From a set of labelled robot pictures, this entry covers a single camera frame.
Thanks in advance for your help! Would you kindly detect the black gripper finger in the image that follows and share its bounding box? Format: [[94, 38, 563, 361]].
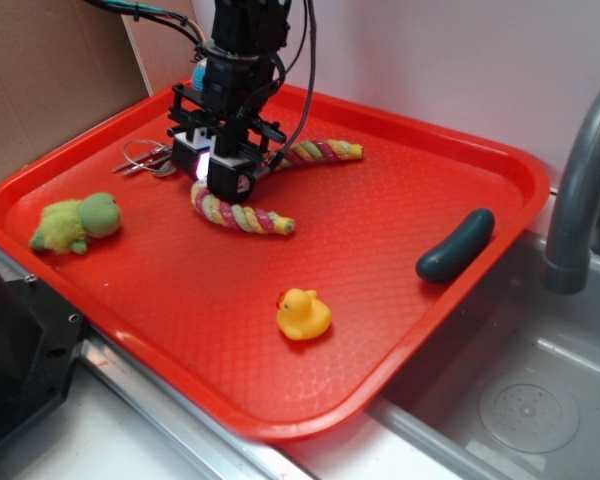
[[171, 138, 210, 180], [207, 157, 255, 203]]

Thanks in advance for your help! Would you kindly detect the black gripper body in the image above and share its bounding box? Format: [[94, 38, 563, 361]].
[[168, 43, 287, 161]]

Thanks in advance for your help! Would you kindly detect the multicolored twisted rope toy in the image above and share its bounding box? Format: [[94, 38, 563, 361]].
[[190, 139, 364, 236]]

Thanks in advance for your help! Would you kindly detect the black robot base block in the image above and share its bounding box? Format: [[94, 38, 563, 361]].
[[0, 275, 86, 448]]

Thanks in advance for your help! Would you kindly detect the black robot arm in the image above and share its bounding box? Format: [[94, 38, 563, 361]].
[[168, 1, 290, 203]]

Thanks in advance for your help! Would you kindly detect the blue crocheted ball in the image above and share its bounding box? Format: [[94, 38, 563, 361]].
[[191, 59, 207, 91]]

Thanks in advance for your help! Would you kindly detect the metal key bunch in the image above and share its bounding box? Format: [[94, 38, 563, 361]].
[[111, 139, 176, 178]]

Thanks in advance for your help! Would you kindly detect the green plush frog toy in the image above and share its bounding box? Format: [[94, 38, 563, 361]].
[[29, 192, 122, 255]]

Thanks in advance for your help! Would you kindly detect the yellow rubber duck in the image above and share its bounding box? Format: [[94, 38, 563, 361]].
[[276, 288, 332, 341]]

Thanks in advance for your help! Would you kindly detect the red plastic tray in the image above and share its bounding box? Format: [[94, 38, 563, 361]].
[[0, 91, 549, 441]]

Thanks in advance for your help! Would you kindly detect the brown cardboard panel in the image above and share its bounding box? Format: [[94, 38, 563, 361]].
[[0, 1, 194, 181]]

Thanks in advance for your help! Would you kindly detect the dark green toy cucumber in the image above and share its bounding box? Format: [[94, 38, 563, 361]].
[[415, 208, 495, 284]]

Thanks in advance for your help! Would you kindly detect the grey toy faucet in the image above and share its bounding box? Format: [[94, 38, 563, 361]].
[[542, 92, 600, 295]]

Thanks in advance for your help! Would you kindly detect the grey plastic sink basin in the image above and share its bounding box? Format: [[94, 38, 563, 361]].
[[370, 234, 600, 479]]

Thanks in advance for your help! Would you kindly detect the black braided cable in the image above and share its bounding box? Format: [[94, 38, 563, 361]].
[[272, 0, 317, 174]]

